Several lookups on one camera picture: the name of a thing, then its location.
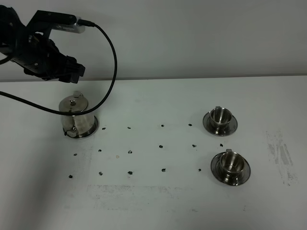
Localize far stainless steel teacup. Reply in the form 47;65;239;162
210;106;232;127

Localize stainless steel teacup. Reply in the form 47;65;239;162
219;149;245;174
210;106;232;127

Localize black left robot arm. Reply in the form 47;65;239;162
0;5;85;83

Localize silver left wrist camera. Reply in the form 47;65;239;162
52;16;85;34

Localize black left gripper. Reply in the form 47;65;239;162
14;11;85;84

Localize stainless steel teapot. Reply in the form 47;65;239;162
59;90;95;138

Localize stainless steel saucer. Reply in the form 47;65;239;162
211;152;251;186
202;111;238;137

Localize steel teapot saucer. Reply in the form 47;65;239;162
61;115;99;138

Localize near stainless steel saucer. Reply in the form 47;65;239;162
211;152;251;186

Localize far stainless steel saucer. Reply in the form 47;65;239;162
202;111;238;137

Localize near stainless steel teacup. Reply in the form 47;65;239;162
219;149;245;174

